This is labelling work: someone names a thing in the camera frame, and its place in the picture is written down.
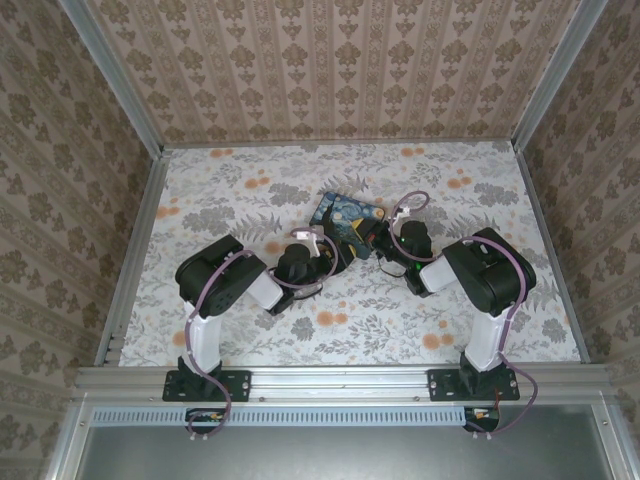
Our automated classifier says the starry night tin box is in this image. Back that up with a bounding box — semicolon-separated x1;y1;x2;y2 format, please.
307;191;387;262

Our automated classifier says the floral patterned table cover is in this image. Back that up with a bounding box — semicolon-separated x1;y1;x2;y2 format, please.
119;142;586;369

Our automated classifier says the small black controller board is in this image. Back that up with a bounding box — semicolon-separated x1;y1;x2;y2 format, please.
185;407;226;434
462;407;501;432

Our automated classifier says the grey metal panel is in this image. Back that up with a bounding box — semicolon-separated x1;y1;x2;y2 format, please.
74;424;616;480

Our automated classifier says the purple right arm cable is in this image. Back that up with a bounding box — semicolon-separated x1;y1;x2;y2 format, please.
392;191;540;441

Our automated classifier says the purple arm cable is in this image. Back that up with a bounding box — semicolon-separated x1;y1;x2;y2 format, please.
183;229;336;444
392;191;540;441

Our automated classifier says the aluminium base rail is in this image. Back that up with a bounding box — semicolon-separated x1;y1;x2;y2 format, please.
74;364;619;404

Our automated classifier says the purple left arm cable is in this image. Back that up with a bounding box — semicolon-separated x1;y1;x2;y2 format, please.
183;229;336;444

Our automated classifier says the white slotted cable duct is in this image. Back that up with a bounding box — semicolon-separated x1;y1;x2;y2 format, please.
92;405;501;427

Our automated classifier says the aluminium side rail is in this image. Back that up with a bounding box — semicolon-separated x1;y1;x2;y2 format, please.
97;147;174;369

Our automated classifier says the aluminium corner post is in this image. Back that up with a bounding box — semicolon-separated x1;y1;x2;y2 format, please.
512;0;611;154
63;0;166;154

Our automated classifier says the aluminium frame rail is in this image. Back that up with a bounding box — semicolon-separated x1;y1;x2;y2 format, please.
42;399;94;480
592;399;639;480

